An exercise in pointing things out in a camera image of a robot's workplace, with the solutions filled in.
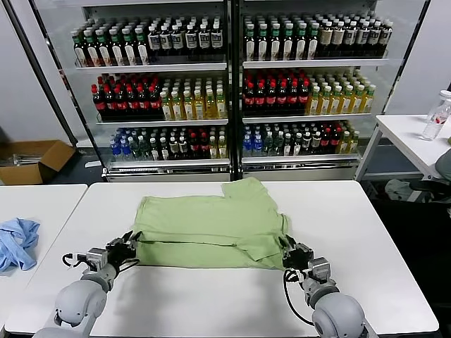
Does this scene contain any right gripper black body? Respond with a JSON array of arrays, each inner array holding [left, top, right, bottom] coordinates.
[[281, 244, 314, 273]]

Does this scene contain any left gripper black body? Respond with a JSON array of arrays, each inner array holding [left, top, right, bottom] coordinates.
[[104, 242, 139, 268]]

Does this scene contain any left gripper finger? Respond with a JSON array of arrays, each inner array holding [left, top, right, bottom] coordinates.
[[127, 231, 143, 251], [111, 230, 134, 247]]

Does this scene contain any light green polo shirt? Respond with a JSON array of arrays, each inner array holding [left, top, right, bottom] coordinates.
[[133, 177, 293, 271]]

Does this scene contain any white beverage display cabinet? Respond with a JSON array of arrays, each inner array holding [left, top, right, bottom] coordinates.
[[234, 0, 431, 182], [28, 0, 235, 184]]

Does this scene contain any white metal shelf board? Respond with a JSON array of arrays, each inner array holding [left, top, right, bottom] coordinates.
[[73, 62, 228, 73], [104, 158, 231, 175], [242, 154, 362, 170], [242, 113, 374, 125], [94, 118, 229, 127], [242, 58, 390, 70]]

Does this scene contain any crumpled light blue cloth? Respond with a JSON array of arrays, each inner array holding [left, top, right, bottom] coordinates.
[[0, 217, 42, 274]]

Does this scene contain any open cardboard box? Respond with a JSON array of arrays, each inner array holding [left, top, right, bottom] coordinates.
[[0, 139, 77, 186]]

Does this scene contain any grey green crumpled cloth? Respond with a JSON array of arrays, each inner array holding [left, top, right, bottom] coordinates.
[[384, 179, 412, 202]]

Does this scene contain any black office chair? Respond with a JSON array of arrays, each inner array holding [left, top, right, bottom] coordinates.
[[410, 178, 451, 205]]

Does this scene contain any seated person grey shirt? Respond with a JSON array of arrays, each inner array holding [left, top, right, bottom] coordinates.
[[435, 148, 451, 181]]

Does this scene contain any clear water bottle red label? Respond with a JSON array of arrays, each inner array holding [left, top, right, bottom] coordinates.
[[421, 89, 451, 142]]

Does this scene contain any green cap dark tea bottle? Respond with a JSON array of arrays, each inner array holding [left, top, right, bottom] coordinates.
[[282, 23, 296, 61], [71, 31, 88, 68], [245, 23, 258, 61], [108, 28, 125, 67], [269, 23, 283, 61], [95, 29, 113, 67], [307, 23, 321, 61], [84, 30, 101, 68], [121, 27, 137, 66], [257, 23, 271, 61], [295, 23, 309, 61], [134, 27, 150, 66]]

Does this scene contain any black slanted pole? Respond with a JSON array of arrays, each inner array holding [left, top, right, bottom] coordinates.
[[1, 0, 78, 147]]

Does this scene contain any white cap navy label bottle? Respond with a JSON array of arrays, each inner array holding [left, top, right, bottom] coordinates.
[[171, 24, 185, 57], [197, 23, 211, 57], [159, 24, 173, 58], [209, 23, 223, 56], [184, 23, 198, 57], [147, 25, 161, 58]]

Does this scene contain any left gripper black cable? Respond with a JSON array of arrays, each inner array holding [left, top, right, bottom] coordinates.
[[114, 258, 141, 275]]

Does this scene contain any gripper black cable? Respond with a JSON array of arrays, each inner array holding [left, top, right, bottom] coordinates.
[[283, 269, 316, 327], [114, 258, 141, 275]]

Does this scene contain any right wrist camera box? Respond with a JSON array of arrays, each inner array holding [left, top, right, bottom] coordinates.
[[307, 256, 335, 282]]

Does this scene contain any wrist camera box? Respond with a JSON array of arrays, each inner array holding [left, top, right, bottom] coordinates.
[[307, 256, 335, 282], [84, 247, 109, 273]]

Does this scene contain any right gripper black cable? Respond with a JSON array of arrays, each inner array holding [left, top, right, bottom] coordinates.
[[283, 269, 316, 327]]

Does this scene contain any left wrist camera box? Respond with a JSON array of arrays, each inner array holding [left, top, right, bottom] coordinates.
[[84, 247, 109, 273]]

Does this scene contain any left camera black cable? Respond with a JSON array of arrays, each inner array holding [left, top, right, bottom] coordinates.
[[62, 252, 87, 270]]

